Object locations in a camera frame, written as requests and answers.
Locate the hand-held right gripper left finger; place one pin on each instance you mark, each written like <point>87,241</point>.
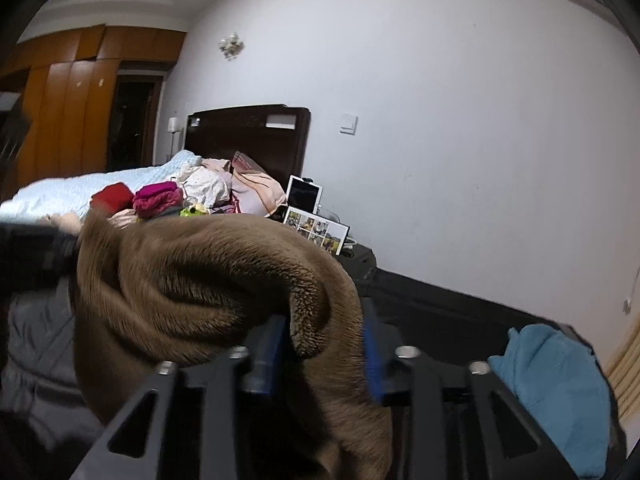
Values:
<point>265,360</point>

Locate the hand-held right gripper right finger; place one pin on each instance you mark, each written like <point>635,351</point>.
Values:
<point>372,365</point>

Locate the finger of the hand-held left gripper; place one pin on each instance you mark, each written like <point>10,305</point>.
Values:
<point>62,255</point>

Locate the brown fleece sweater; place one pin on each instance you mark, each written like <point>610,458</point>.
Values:
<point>200,270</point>

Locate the pile of clothes on bed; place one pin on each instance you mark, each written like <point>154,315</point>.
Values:
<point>75,187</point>

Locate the beige cloth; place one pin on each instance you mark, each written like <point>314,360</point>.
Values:
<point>65,221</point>

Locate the red cloth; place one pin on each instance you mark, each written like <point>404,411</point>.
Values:
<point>112,197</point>

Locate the grey cloth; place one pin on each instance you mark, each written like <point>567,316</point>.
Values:
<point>35,340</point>

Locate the black bed sheet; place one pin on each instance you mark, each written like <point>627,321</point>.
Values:
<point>450,310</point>

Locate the magenta cloth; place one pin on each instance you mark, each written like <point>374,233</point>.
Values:
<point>157,200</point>

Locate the green toy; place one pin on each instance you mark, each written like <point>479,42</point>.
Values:
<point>192,211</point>

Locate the orange wooden wardrobe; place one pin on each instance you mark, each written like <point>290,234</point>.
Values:
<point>60,110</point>

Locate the white framed tablet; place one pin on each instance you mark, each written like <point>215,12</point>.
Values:
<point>304,194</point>

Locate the white bedside lamp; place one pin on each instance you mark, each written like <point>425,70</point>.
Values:
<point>173,125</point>

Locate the pink striped pillow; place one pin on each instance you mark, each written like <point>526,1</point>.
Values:
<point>255,185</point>

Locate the blue fleece garment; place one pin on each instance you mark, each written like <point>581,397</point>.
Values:
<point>555,390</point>

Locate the dark wooden headboard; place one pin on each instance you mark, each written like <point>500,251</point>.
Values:
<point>250,140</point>

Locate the beige curtain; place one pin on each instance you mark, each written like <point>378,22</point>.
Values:
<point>627,365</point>

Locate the photo collage frame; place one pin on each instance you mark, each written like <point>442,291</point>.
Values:
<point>315,227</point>

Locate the white wall switch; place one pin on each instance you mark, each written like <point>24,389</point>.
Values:
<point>348,123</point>

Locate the white wall socket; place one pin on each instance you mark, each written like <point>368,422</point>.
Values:
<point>626,306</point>

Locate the wall flower decoration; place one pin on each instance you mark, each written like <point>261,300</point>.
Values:
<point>231,45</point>

